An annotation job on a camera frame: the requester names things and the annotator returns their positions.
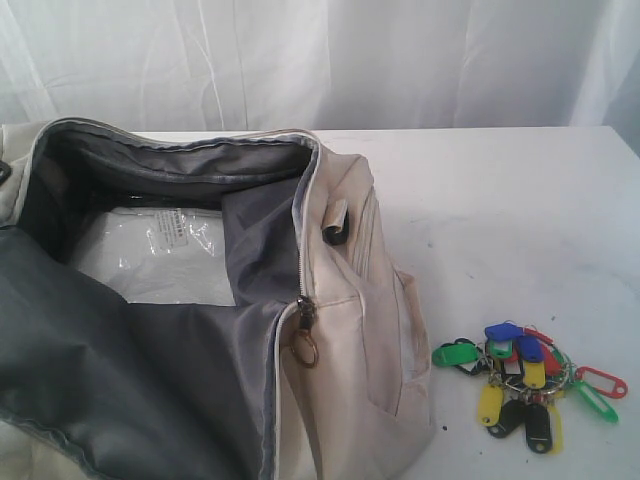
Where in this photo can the white backdrop curtain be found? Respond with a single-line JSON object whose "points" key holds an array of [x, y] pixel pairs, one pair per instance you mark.
{"points": [[236, 65]]}

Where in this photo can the beige duffel bag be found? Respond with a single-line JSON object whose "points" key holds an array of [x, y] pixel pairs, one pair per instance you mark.
{"points": [[320, 370]]}

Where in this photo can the white plastic wrapped package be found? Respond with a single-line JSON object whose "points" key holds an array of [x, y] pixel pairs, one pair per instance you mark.
{"points": [[155, 255]]}

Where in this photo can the colourful key tag bunch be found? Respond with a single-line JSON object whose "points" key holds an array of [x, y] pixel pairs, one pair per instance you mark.
{"points": [[526, 373]]}

